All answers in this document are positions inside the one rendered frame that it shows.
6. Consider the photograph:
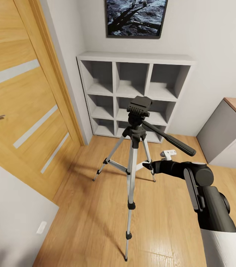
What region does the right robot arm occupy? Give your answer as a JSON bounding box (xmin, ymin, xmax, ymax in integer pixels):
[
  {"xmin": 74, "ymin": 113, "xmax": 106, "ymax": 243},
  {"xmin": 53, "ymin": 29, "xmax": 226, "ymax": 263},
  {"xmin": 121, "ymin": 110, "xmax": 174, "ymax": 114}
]
[{"xmin": 142, "ymin": 149, "xmax": 236, "ymax": 267}]

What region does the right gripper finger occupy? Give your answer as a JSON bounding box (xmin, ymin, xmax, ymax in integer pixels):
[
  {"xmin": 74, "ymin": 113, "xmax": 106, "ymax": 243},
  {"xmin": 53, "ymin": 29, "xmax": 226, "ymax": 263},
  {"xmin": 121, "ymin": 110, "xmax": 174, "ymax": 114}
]
[{"xmin": 142, "ymin": 162, "xmax": 153, "ymax": 171}]

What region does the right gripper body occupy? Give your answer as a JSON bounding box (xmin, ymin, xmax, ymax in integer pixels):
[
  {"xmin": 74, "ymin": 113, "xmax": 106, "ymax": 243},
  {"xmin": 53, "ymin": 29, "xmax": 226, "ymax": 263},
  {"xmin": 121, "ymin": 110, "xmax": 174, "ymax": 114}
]
[{"xmin": 153, "ymin": 160, "xmax": 175, "ymax": 176}]

